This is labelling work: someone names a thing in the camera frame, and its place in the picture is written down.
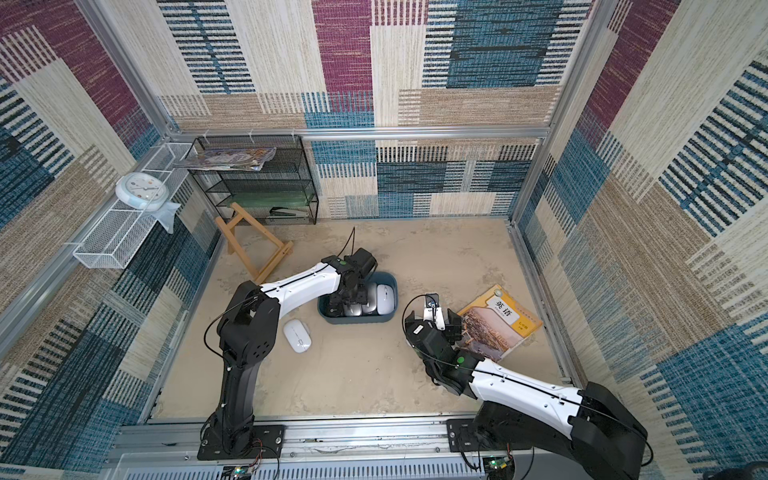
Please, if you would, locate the teal storage box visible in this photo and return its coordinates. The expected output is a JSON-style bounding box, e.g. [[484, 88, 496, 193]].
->
[[317, 272, 398, 325]]

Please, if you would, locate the small white mouse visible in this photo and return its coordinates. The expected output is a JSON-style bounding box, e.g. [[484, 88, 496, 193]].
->
[[283, 319, 312, 354]]

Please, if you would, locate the silver grey mouse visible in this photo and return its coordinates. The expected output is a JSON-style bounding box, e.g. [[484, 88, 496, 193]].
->
[[343, 283, 377, 317]]

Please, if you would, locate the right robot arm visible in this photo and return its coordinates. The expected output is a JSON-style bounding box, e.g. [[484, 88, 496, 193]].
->
[[401, 314, 654, 479]]

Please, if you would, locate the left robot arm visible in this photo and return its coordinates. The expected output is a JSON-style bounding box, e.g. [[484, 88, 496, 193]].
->
[[197, 248, 377, 460]]

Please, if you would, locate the yellow textbook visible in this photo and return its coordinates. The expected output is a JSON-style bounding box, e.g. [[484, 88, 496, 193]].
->
[[457, 285, 543, 363]]

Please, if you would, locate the green book on rack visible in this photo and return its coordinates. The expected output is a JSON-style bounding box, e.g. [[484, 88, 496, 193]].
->
[[222, 191, 315, 210]]

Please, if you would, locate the black stapler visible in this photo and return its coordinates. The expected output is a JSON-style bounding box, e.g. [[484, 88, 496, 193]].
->
[[269, 207, 309, 218]]

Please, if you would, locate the wooden easel stand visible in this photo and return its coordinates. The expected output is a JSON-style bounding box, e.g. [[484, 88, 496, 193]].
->
[[215, 202, 294, 284]]

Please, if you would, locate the magazine on rack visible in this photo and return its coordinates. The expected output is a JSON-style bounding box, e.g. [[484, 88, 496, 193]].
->
[[173, 147, 277, 171]]

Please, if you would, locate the white round clock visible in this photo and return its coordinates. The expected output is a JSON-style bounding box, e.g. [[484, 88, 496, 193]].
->
[[115, 172, 170, 212]]

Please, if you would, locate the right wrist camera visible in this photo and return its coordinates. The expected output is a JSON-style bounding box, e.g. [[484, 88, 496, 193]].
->
[[423, 293, 446, 331]]

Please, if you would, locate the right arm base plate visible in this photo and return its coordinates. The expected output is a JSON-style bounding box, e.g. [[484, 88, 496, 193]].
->
[[445, 418, 532, 453]]

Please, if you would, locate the black wire shelf rack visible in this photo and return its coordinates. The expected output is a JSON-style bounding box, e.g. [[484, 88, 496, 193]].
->
[[190, 135, 319, 225]]

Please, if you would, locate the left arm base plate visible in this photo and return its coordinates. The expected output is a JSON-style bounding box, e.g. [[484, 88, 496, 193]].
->
[[197, 424, 286, 461]]

